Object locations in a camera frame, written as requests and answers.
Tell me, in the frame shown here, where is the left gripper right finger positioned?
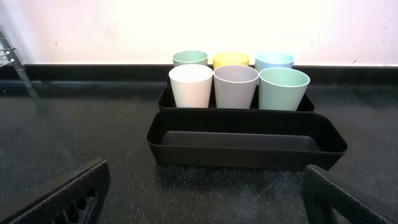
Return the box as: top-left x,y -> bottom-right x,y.
302,164 -> 398,224

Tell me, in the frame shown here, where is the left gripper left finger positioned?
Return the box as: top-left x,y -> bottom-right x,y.
0,159 -> 111,224

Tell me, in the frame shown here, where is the black tray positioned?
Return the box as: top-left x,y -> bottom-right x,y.
146,108 -> 348,171
157,83 -> 315,113

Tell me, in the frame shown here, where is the green cup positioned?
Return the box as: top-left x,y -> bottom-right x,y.
258,67 -> 311,112
172,50 -> 209,68

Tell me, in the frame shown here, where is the grey cup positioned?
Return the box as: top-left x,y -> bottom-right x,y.
213,64 -> 259,110

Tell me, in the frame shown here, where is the blue cup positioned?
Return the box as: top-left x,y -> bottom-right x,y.
254,52 -> 295,73

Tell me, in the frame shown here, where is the white cup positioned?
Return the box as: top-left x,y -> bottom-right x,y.
168,63 -> 214,109

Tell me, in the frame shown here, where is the yellow cup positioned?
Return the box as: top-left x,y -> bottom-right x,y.
212,51 -> 251,70

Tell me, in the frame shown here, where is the metal frame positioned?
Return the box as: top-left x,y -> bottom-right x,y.
0,23 -> 34,97

